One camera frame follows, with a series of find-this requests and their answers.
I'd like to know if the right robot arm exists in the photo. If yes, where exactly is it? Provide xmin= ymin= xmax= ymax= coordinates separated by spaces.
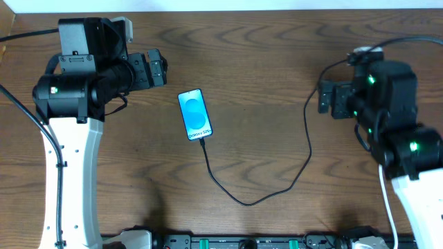
xmin=318 ymin=60 xmax=442 ymax=248

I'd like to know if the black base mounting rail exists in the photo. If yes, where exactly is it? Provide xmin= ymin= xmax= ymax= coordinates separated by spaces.
xmin=103 ymin=234 xmax=416 ymax=249

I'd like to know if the black USB charging cable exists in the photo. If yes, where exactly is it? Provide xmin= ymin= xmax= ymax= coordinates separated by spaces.
xmin=198 ymin=57 xmax=350 ymax=207

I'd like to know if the Samsung Galaxy smartphone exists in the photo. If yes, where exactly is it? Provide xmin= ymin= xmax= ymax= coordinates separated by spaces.
xmin=177 ymin=89 xmax=213 ymax=141

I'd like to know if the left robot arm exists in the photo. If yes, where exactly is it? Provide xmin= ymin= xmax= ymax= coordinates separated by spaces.
xmin=33 ymin=17 xmax=168 ymax=248

